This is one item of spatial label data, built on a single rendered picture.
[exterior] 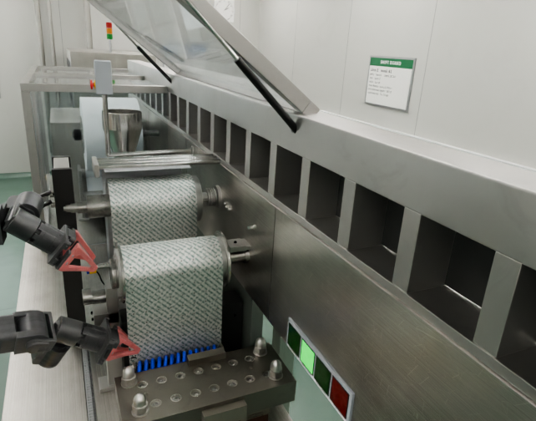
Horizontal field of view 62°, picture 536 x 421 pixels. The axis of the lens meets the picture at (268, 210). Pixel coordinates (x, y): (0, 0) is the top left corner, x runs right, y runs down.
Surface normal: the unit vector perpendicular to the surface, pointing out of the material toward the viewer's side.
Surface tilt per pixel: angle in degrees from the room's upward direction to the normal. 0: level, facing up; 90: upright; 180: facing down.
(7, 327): 25
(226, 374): 0
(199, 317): 90
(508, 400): 90
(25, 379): 0
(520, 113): 90
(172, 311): 90
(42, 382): 0
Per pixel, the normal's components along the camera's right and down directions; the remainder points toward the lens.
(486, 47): -0.91, 0.09
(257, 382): 0.06, -0.94
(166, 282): 0.41, 0.33
